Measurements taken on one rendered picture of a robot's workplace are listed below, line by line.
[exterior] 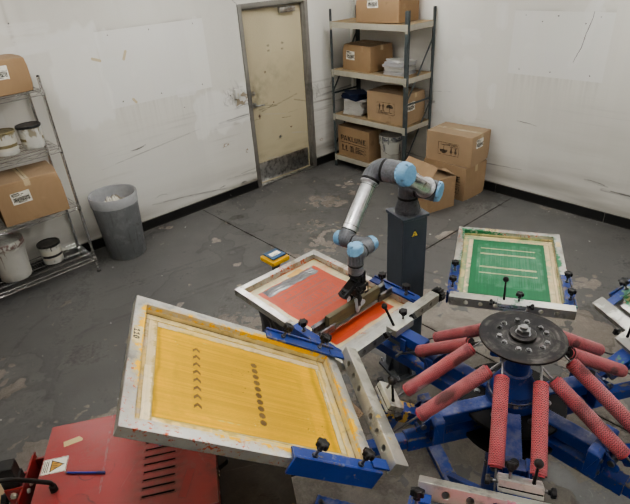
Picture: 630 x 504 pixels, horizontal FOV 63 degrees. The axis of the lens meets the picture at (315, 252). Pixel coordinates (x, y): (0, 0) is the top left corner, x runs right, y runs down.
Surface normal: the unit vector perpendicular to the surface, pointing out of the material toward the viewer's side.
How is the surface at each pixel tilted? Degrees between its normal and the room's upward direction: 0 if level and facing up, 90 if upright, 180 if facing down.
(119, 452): 0
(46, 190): 89
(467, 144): 88
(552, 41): 90
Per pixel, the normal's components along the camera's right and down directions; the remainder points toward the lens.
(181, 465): -0.06, -0.87
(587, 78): -0.73, 0.37
